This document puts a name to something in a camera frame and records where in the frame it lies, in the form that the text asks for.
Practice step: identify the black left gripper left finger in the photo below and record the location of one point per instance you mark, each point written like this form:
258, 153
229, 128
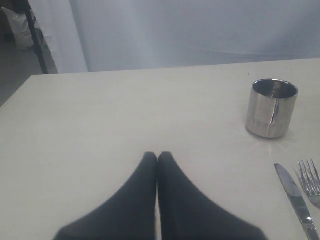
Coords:
128, 215

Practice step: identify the stainless steel cup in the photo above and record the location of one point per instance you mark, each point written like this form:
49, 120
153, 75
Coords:
270, 108

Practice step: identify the stainless steel table knife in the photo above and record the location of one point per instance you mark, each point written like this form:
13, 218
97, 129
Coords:
298, 203

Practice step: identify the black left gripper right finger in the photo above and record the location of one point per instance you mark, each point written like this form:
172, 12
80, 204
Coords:
187, 214

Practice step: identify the stainless steel fork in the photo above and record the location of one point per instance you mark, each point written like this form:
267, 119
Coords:
310, 181

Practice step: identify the black metal stand leg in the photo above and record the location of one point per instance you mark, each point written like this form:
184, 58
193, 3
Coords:
36, 45

